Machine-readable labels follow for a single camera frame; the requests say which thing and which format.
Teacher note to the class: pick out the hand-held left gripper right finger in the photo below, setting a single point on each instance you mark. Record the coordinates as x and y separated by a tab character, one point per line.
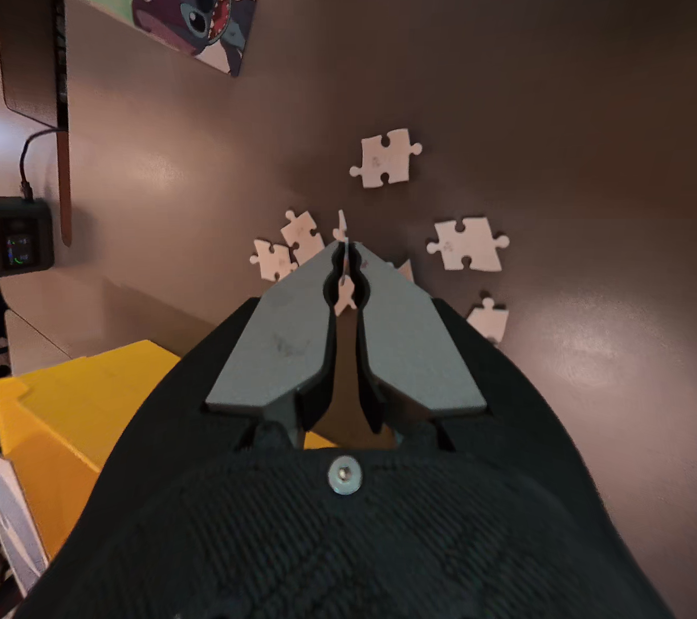
419	357

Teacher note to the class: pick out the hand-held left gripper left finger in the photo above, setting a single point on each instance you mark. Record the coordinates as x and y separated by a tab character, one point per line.
272	357

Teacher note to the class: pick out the white puzzle piece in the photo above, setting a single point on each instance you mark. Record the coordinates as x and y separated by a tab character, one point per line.
344	300

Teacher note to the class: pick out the puzzle pieces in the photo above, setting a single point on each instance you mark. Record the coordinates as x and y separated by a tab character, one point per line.
386	161

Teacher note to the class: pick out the yellow plastic bin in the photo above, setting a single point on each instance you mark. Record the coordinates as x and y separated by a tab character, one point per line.
65	412

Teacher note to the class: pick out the black box device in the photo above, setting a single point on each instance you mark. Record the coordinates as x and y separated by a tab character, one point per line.
27	248

